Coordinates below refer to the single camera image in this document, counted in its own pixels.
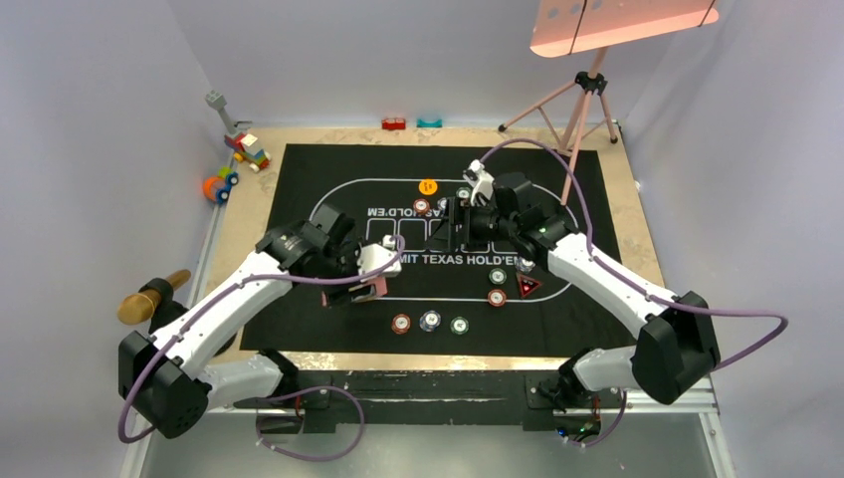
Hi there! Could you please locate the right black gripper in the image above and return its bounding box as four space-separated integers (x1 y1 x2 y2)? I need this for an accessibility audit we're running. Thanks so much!
424 195 519 251

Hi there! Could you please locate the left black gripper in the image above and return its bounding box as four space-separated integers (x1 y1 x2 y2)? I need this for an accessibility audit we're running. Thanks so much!
316 237 376 308

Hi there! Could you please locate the red poker chip top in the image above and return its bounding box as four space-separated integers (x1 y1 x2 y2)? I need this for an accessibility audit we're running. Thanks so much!
413 198 431 215

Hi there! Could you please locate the orange round button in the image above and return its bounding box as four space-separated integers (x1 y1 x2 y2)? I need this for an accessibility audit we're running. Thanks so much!
418 178 439 196

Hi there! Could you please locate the red triangular button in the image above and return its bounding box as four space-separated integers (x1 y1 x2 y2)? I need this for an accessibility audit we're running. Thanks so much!
517 273 542 299

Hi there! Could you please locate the red poker chip stack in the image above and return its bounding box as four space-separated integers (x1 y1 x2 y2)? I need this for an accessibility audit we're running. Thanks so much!
391 314 412 335

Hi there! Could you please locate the green poker chip stack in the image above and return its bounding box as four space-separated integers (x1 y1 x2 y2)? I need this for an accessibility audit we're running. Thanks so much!
450 317 469 336

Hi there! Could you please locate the blue poker chip stack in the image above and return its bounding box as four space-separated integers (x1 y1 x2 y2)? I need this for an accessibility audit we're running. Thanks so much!
419 310 442 333

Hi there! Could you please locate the pink playing card box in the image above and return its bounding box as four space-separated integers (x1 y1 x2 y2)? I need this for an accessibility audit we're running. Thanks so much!
321 277 387 308

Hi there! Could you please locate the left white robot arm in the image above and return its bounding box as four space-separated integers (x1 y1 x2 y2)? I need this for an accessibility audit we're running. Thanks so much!
117 205 405 443

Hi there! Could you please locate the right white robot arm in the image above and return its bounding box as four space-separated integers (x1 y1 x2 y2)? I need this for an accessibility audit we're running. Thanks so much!
433 160 722 406

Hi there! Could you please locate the black poker table mat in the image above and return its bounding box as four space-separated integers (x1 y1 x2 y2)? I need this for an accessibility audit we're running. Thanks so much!
241 144 633 357

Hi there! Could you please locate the teal small block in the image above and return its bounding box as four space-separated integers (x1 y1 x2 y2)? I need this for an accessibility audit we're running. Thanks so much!
416 117 443 128

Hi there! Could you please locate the red small block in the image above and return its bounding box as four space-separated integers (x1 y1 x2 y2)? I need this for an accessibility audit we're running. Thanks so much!
381 117 407 130

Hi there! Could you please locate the colourful toy block train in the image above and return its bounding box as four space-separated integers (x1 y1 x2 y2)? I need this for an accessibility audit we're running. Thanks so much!
224 132 272 173

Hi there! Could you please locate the gold microphone on stand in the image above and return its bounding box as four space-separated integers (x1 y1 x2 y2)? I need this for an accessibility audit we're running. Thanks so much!
116 269 191 361

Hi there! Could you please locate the pink music stand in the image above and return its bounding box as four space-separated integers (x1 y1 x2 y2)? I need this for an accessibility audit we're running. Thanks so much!
498 0 720 168

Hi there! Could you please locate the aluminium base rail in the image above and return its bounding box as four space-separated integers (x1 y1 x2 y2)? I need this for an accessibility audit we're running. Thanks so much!
121 370 735 477

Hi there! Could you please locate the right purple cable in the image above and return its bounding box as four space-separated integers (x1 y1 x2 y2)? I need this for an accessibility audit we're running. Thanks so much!
479 138 790 450

